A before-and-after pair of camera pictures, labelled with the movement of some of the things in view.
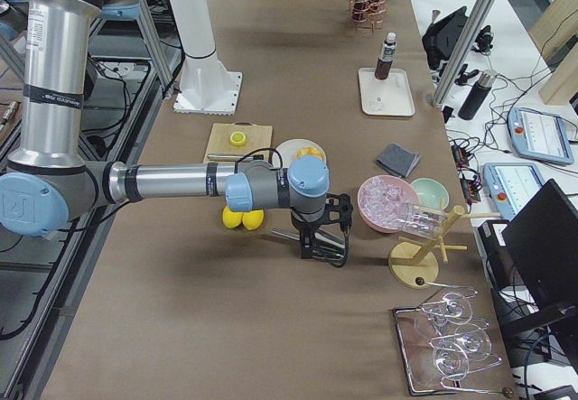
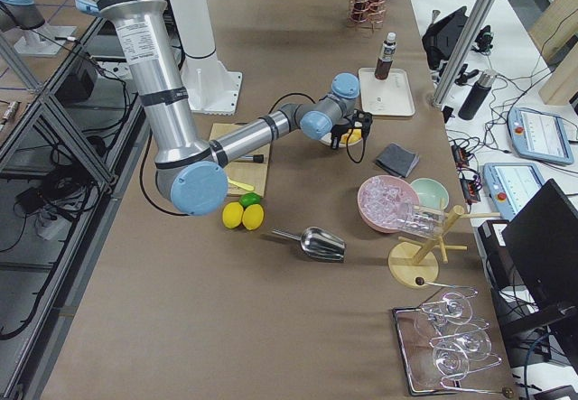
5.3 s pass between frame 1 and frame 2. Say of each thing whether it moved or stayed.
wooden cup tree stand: stayed
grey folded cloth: stayed
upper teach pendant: stayed
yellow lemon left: stayed
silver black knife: stayed
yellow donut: moved
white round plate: moved
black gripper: moved
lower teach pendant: stayed
